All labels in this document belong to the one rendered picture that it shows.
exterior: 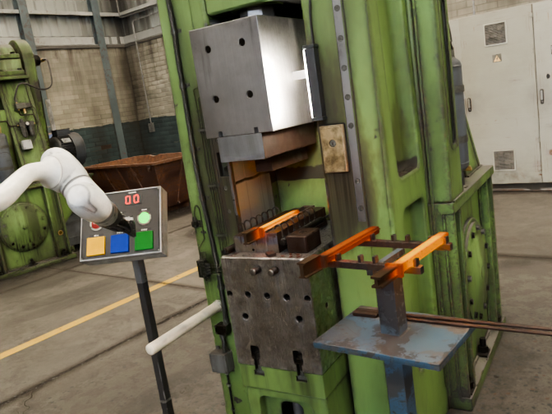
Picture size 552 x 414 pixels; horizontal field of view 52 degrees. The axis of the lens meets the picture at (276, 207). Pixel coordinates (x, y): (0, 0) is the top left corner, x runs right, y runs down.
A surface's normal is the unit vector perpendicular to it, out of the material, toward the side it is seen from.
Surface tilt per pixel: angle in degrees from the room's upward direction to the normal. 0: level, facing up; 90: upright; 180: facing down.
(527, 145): 90
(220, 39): 90
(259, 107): 90
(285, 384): 90
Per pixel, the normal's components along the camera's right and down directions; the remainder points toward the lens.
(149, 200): -0.15, -0.31
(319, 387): -0.50, 0.23
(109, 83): 0.78, 0.00
